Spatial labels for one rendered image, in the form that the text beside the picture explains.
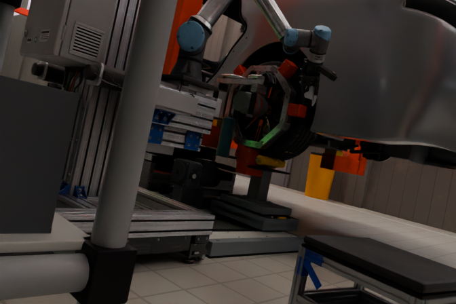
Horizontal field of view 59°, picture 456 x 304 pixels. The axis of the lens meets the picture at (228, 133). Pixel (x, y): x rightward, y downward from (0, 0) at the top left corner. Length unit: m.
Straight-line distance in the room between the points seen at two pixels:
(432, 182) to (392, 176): 0.57
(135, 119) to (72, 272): 0.12
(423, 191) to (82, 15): 5.64
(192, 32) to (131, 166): 1.44
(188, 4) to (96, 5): 1.20
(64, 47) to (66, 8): 0.14
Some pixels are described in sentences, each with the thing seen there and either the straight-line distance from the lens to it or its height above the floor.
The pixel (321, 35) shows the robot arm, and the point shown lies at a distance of 1.81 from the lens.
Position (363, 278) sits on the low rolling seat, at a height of 0.29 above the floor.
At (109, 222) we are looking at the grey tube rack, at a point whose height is 0.49.
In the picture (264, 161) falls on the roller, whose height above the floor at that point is 0.50.
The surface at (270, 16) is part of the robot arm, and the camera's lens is 1.95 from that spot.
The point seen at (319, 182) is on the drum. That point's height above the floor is 0.26.
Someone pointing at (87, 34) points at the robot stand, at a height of 0.88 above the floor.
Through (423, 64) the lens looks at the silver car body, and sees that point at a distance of 2.32.
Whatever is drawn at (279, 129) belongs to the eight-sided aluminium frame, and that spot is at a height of 0.72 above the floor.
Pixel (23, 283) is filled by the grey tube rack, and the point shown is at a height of 0.45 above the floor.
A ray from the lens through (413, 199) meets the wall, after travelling 6.61.
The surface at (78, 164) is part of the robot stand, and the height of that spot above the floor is 0.36.
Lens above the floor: 0.57
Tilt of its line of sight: 2 degrees up
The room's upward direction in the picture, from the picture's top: 12 degrees clockwise
